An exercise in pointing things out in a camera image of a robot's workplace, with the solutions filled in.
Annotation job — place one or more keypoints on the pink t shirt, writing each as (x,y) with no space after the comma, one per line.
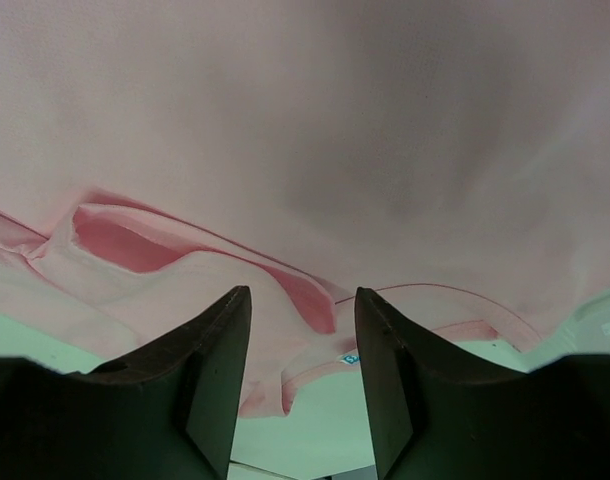
(153,154)

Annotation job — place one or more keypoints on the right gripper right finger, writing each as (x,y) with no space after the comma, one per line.
(437,411)

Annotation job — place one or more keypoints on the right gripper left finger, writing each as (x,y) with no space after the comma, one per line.
(166,410)

